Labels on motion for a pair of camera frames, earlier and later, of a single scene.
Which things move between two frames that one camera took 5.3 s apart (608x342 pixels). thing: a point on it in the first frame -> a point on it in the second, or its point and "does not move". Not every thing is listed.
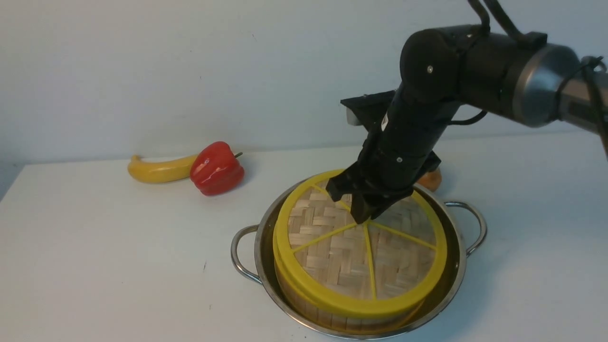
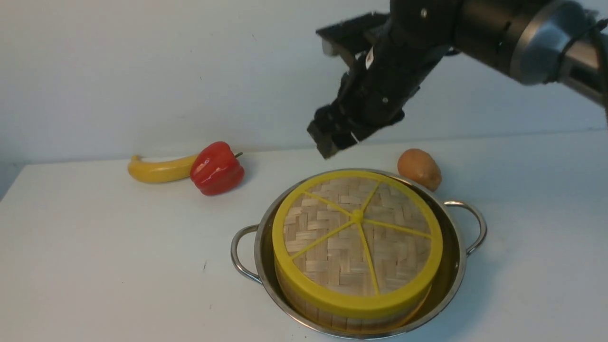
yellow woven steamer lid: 336,264 does not move
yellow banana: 151,172 does not move
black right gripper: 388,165 -> 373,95
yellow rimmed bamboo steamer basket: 342,322 does not move
